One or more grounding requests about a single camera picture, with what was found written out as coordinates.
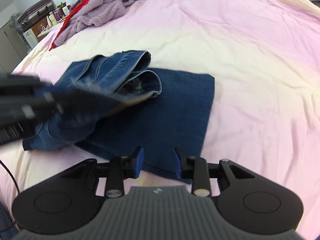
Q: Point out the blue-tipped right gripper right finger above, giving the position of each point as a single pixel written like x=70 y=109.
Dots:
x=188 y=165

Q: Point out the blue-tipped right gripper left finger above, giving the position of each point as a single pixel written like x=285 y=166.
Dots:
x=125 y=166

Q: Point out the blue denim jeans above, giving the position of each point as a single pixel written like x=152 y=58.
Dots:
x=163 y=109

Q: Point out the wooden side table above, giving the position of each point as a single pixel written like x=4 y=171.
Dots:
x=41 y=27

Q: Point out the white electric fan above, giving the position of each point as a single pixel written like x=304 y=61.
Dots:
x=14 y=22

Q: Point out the purple fuzzy towel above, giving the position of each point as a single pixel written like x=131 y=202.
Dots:
x=95 y=13

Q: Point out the red garment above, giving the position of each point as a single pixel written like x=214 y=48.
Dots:
x=74 y=10

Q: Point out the pink white bed sheet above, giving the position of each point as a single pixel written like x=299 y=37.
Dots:
x=264 y=56

